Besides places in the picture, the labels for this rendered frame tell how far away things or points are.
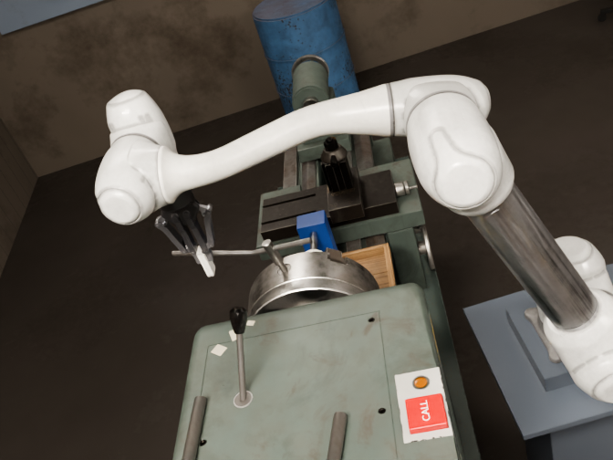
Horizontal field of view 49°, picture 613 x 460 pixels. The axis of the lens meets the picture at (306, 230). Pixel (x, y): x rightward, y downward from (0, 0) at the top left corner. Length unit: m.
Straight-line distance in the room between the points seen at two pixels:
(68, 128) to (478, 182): 4.48
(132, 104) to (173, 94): 3.85
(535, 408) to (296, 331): 0.68
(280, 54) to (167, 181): 3.21
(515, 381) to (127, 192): 1.09
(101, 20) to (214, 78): 0.86
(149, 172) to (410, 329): 0.54
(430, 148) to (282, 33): 3.20
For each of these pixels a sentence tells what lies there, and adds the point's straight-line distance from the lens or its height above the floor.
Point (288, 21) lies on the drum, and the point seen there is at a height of 0.78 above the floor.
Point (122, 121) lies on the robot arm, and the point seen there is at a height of 1.68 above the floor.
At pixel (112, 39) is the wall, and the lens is 5.00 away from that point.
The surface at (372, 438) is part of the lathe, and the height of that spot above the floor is 1.26.
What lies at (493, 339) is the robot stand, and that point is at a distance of 1.87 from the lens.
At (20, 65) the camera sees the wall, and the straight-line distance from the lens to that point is 5.19.
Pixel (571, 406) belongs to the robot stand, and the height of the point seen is 0.75.
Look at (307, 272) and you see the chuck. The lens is 1.44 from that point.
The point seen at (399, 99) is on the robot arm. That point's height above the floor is 1.58.
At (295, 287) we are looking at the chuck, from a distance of 1.42.
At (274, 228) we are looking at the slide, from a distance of 2.07.
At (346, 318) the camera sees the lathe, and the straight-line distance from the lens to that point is 1.29.
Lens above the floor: 2.15
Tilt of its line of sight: 36 degrees down
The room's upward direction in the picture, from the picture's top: 20 degrees counter-clockwise
